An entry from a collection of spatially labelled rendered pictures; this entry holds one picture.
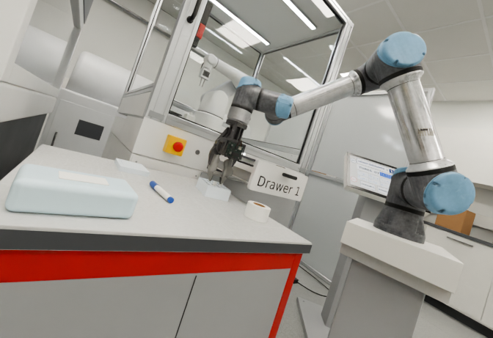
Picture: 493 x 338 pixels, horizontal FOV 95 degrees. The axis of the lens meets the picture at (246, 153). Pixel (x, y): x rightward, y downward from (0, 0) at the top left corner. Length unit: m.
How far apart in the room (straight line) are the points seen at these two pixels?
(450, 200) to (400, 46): 0.44
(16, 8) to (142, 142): 0.49
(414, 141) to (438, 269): 0.34
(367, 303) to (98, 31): 4.23
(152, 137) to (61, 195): 0.62
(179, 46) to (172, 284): 0.83
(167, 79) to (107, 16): 3.42
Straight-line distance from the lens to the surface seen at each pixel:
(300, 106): 0.87
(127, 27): 4.35
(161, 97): 0.97
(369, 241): 0.81
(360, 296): 0.93
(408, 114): 0.81
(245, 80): 0.76
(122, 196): 0.40
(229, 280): 0.54
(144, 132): 0.96
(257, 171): 0.79
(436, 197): 0.79
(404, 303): 0.92
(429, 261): 0.82
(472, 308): 3.66
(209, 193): 0.74
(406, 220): 0.92
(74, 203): 0.40
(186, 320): 0.54
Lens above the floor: 0.91
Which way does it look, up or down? 2 degrees up
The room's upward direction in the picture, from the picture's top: 19 degrees clockwise
